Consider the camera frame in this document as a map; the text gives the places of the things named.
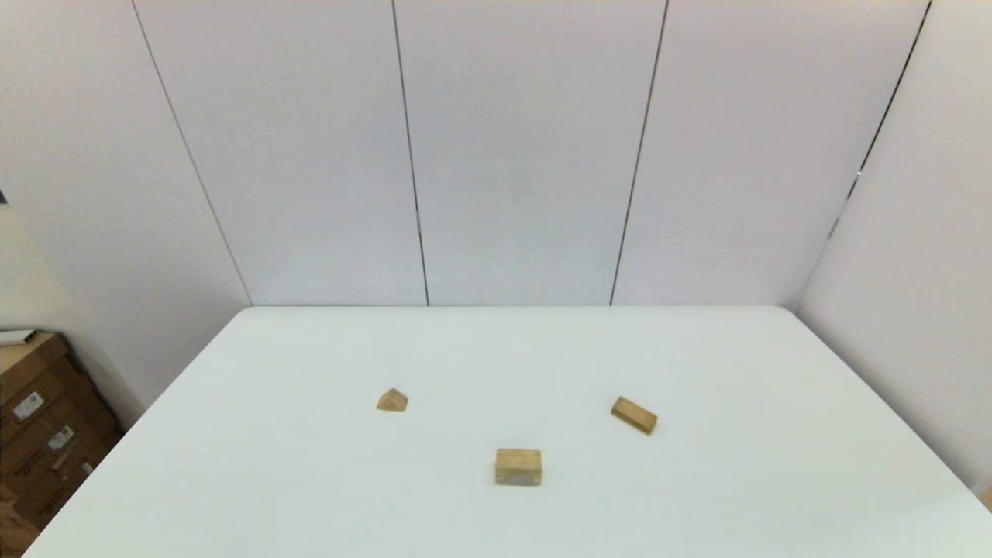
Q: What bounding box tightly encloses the arched wooden building block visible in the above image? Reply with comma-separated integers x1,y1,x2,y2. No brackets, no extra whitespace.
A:
495,448,543,487

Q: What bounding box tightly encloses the rectangular wooden building block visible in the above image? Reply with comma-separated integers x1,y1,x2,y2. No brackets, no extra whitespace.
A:
611,396,659,436

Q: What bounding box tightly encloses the brown cardboard box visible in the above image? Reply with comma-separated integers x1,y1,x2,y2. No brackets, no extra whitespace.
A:
0,430,125,558
0,380,117,497
0,333,82,427

